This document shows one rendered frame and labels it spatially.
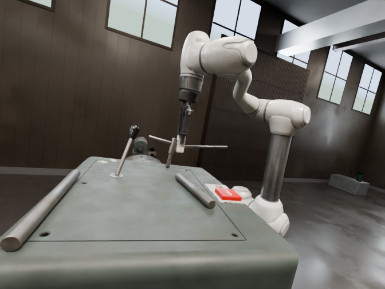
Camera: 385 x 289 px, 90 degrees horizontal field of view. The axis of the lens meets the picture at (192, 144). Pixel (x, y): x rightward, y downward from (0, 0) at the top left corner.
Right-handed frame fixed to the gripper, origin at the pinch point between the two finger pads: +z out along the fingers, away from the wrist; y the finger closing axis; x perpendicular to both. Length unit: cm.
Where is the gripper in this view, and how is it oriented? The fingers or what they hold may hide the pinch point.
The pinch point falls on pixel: (180, 143)
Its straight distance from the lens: 77.7
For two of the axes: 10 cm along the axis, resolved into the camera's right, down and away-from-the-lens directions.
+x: -9.5, -1.3, -2.7
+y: -2.5, -1.7, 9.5
